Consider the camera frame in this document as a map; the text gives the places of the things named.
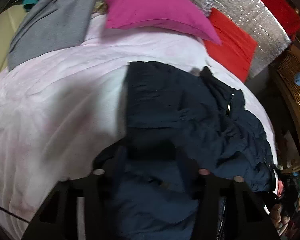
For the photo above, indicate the cream leather sofa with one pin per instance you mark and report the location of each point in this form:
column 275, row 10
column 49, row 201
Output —
column 10, row 20

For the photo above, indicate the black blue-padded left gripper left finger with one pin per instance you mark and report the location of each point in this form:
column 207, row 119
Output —
column 82, row 208

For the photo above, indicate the red quilted blanket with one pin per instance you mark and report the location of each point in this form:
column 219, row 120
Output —
column 285, row 15

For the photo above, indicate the wicker basket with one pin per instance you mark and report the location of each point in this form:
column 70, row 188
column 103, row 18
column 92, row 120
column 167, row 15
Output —
column 287, row 69

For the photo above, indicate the white pink bed sheet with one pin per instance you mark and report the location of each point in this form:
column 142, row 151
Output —
column 59, row 111

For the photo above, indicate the wooden side table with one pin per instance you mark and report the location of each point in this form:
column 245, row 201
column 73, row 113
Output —
column 294, row 120

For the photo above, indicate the magenta pillow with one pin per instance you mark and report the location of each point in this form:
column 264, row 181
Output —
column 177, row 15

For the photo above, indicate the grey garment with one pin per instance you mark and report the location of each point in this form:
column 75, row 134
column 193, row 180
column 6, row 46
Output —
column 50, row 25

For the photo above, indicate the navy blue puffer jacket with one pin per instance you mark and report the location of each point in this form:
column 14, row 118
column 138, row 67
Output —
column 174, row 119

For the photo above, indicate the silver foil insulation panel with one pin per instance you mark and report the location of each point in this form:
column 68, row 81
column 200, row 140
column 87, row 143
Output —
column 256, row 20

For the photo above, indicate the red pillow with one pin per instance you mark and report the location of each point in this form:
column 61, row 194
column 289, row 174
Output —
column 237, row 49

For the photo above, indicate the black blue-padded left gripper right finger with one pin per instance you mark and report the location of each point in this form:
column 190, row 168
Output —
column 228, row 209

